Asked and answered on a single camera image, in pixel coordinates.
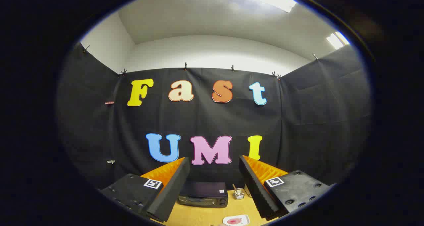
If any white square plate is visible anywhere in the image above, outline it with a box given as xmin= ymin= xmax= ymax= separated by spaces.
xmin=223 ymin=214 xmax=250 ymax=226

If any black toaster oven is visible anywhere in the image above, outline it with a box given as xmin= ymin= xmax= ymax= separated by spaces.
xmin=177 ymin=181 xmax=229 ymax=208

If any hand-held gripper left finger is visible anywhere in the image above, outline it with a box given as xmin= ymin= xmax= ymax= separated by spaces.
xmin=99 ymin=157 xmax=191 ymax=223

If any row of black cloth clips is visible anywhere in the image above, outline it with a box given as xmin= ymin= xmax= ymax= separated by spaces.
xmin=83 ymin=45 xmax=319 ymax=79

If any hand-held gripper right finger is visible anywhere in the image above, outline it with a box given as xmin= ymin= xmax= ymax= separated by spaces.
xmin=239 ymin=155 xmax=332 ymax=221

